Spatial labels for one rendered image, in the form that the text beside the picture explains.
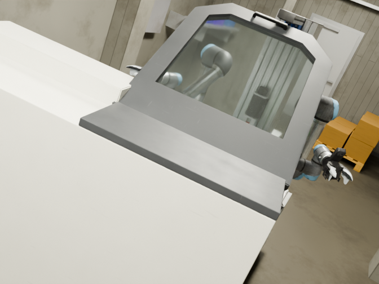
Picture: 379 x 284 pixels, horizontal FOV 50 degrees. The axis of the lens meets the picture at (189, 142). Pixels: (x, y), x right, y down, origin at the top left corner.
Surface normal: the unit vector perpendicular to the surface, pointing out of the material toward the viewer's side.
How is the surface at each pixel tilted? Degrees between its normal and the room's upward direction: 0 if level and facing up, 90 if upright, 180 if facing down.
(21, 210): 90
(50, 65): 90
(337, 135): 90
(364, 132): 90
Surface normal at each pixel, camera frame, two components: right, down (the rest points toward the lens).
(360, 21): -0.41, 0.21
